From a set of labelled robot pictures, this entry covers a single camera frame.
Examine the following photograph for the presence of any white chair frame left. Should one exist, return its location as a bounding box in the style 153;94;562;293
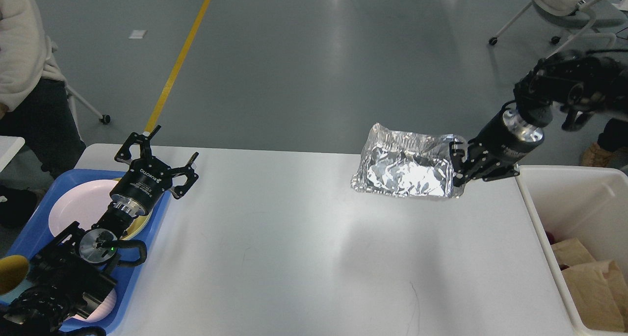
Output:
49;42;111;145

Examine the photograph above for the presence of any person in cream sweater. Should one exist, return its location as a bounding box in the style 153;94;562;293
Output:
0;0;85;229

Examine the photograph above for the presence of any teal mug yellow inside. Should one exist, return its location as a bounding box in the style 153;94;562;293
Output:
0;254;32;304

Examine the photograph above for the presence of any white rolling office chair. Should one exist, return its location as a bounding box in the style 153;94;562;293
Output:
488;0;627;56

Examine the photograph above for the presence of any brown bag inside bin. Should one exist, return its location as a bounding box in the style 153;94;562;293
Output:
551;238;596;271

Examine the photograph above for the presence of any large foil sheet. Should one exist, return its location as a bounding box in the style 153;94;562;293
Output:
350;123;465;199

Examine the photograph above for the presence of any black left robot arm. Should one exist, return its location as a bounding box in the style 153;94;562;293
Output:
1;127;198;336

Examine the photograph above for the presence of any pink ribbed mug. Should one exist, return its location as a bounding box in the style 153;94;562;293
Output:
72;289;117;323

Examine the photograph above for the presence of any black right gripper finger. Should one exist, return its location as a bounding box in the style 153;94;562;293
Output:
471;162;520;181
449;141;490;187

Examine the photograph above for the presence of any pink plate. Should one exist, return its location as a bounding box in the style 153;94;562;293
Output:
49;180;118;236

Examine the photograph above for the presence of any brown paper bag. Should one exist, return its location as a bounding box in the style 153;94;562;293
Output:
562;260;627;333

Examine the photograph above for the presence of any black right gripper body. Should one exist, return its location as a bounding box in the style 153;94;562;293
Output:
469;108;545;172

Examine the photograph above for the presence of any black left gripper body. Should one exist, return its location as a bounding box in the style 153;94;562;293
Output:
110;164;172;217

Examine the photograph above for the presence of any person in black trousers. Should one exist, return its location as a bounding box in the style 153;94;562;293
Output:
579;119;628;171

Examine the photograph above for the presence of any yellow plate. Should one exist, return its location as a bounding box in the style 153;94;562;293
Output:
110;177;154;241

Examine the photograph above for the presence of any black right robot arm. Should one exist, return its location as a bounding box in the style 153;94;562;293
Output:
449;50;627;187

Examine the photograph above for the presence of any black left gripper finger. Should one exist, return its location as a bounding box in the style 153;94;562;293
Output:
167;152;200;200
114;125;163;171

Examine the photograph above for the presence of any white plastic bin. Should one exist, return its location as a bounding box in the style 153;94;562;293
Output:
516;165;628;336

